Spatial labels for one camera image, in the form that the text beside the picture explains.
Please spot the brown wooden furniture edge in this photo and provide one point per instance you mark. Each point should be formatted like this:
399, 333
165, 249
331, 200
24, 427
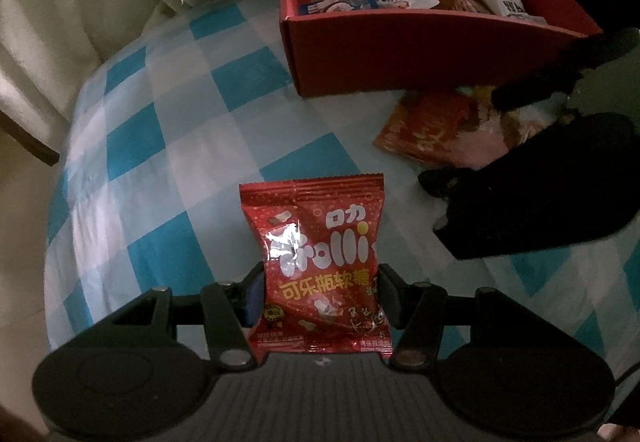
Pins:
25, 142

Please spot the red cardboard box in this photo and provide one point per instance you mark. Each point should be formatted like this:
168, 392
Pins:
400, 52

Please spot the blue white checked bedsheet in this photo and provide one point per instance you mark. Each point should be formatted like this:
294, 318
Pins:
175, 147

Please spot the red pink snack packet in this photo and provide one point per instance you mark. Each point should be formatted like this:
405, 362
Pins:
425, 132

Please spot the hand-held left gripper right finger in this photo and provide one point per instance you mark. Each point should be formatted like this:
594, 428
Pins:
390, 292

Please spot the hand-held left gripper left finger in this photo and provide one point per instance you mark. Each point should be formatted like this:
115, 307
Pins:
254, 294

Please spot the yellow orange snack packet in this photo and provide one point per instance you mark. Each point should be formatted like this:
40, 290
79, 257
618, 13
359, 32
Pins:
520, 127

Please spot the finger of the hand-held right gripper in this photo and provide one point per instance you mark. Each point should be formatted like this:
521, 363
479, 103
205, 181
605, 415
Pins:
550, 72
500, 202

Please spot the large red gummy packet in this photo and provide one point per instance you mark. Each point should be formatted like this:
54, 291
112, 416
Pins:
320, 247

